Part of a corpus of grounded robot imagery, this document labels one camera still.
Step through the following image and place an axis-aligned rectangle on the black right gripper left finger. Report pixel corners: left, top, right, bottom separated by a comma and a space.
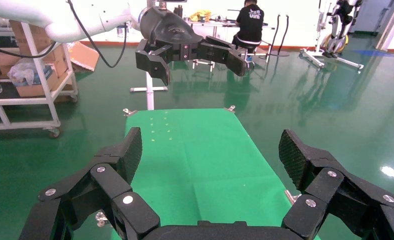
18, 126, 161, 240

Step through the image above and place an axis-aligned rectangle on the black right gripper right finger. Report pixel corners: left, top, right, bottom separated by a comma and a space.
278, 129, 394, 240

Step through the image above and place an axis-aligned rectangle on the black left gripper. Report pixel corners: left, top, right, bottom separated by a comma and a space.
134, 6, 248, 86

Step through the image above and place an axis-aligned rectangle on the brown cardboard box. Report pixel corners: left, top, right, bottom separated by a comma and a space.
14, 71, 61, 98
44, 44, 69, 79
8, 19, 56, 57
0, 48, 23, 80

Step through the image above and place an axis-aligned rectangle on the yellow item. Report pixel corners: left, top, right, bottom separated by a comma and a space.
189, 9, 213, 23

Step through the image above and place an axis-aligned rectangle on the white T-shaped floor stand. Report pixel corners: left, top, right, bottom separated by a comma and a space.
129, 71, 169, 111

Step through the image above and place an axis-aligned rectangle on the black stool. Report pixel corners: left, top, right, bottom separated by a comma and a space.
236, 45, 261, 70

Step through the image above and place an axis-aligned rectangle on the seated person black shirt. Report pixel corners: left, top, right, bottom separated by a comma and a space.
231, 0, 266, 51

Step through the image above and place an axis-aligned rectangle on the black curved floor stand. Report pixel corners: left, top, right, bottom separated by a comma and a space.
259, 13, 291, 58

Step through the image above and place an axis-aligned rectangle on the green table cloth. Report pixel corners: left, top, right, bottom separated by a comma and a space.
110, 108, 321, 240

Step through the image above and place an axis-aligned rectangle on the white metal cart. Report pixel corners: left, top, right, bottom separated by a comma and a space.
0, 21, 79, 138

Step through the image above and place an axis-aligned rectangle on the clear plastic bag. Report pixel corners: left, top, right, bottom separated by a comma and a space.
7, 58, 54, 87

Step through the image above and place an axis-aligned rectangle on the white robot on stand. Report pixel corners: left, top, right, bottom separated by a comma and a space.
299, 0, 366, 71

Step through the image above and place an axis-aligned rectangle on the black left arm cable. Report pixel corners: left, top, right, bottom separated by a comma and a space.
0, 0, 128, 69

